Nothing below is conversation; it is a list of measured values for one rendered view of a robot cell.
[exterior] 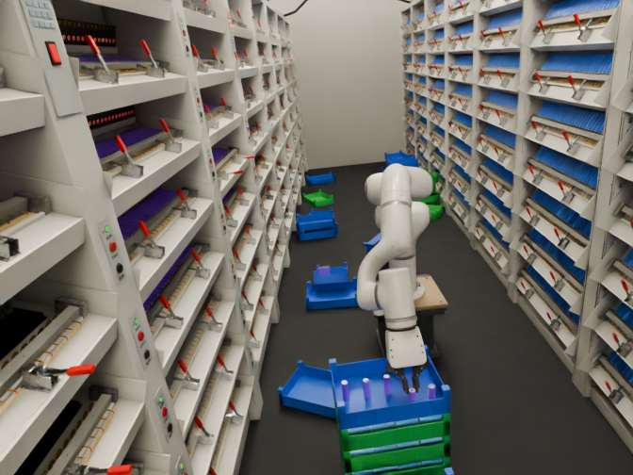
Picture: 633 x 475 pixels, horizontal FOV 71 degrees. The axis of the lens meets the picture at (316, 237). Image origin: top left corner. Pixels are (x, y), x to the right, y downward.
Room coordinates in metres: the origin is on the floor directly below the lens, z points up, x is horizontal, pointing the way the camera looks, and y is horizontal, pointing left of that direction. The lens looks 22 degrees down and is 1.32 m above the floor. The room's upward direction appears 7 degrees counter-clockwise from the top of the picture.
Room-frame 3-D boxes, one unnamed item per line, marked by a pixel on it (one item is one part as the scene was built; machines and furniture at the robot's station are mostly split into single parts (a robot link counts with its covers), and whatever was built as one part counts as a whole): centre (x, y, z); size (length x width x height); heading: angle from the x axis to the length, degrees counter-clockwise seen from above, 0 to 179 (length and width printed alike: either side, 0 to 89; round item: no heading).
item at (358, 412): (1.00, -0.15, 0.44); 0.30 x 0.20 x 0.08; 92
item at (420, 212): (1.76, -0.40, 0.60); 0.19 x 0.12 x 0.24; 77
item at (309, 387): (1.48, 0.06, 0.04); 0.30 x 0.20 x 0.08; 62
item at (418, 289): (1.76, -0.37, 0.39); 0.19 x 0.19 x 0.18
